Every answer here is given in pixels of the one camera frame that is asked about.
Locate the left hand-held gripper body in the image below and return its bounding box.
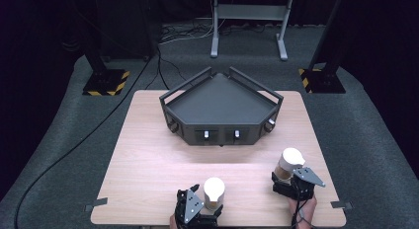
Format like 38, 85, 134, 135
174, 188, 211, 229

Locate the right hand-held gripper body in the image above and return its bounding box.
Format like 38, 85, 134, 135
272, 167, 326, 201

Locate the black corner shelf rack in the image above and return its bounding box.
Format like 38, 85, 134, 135
159, 66, 285, 148

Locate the person's right hand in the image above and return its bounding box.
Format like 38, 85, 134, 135
286, 194, 318, 229

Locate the black tape strip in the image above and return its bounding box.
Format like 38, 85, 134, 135
83, 196, 109, 213
329, 200, 354, 211

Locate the black stand with striped base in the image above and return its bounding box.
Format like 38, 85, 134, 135
297, 0, 347, 95
82, 0, 130, 97

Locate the grey metal stand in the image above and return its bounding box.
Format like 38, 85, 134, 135
209, 0, 296, 62

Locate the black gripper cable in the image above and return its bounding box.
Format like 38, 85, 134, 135
290, 189, 314, 229

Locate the long black floor cable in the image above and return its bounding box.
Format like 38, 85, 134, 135
13, 45, 162, 222

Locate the bundle of floor cables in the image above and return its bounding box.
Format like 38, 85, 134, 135
157, 22, 218, 92

